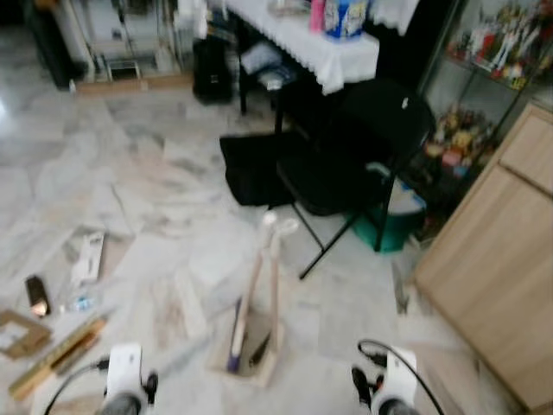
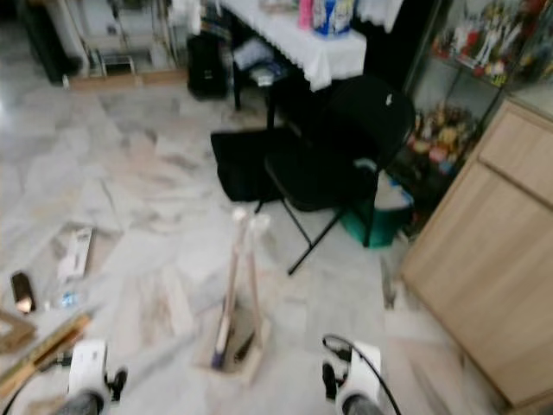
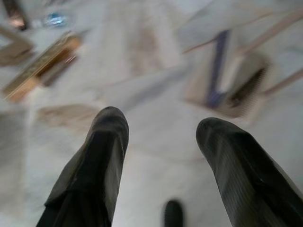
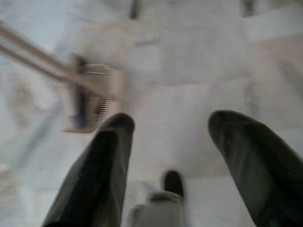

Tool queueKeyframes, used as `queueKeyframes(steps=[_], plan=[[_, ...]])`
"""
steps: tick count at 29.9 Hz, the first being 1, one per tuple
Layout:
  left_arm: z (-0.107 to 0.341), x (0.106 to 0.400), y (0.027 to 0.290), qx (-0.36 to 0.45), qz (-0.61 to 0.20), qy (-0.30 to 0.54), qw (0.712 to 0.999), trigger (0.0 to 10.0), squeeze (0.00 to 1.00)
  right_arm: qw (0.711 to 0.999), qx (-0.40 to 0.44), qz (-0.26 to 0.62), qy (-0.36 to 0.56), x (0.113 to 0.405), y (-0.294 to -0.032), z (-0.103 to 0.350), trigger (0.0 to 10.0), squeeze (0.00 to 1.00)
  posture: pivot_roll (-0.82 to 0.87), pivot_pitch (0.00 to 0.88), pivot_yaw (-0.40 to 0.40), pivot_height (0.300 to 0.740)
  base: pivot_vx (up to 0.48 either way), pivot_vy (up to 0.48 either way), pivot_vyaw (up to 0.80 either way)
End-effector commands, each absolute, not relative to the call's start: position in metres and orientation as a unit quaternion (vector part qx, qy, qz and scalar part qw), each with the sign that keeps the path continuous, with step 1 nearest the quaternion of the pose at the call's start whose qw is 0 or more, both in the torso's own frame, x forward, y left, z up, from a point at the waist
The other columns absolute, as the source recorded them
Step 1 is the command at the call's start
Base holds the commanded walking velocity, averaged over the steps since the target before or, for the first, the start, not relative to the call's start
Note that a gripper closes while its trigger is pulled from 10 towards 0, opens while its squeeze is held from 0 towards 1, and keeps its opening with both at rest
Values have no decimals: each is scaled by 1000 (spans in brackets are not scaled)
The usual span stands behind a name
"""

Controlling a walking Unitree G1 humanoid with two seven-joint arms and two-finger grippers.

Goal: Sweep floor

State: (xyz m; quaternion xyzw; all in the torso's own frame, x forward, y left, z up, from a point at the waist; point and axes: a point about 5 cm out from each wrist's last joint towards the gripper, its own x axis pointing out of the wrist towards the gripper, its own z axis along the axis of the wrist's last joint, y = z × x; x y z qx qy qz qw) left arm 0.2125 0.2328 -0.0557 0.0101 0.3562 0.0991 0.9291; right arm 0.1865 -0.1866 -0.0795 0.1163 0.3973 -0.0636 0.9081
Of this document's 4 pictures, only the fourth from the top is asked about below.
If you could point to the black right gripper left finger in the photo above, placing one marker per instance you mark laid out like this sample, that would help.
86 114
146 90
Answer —
99 179

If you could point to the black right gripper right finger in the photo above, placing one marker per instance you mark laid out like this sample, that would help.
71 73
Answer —
260 177

